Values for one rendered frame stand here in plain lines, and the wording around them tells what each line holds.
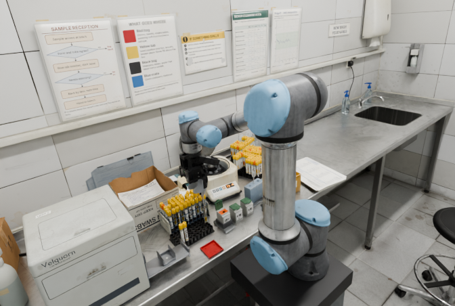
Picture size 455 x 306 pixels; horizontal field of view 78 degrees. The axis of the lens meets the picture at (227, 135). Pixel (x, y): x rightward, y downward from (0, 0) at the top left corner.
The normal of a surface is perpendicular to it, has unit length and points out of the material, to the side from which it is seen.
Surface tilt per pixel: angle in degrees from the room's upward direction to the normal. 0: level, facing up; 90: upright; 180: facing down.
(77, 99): 92
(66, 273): 90
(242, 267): 4
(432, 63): 90
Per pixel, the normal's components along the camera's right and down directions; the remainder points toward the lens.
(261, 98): -0.79, 0.19
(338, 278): -0.04, -0.90
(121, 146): 0.61, 0.26
